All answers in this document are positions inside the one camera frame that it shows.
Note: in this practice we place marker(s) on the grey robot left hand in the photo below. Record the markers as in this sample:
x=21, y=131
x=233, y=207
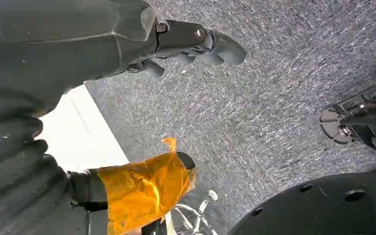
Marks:
x=61, y=42

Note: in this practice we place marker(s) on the white board panel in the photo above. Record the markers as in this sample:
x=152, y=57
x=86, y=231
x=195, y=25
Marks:
x=81, y=136

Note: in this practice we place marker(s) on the robot left arm ribbed sleeve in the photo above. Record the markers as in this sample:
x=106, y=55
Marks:
x=16, y=188

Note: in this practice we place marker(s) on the black robot foot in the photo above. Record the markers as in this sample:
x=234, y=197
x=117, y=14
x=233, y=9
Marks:
x=321, y=207

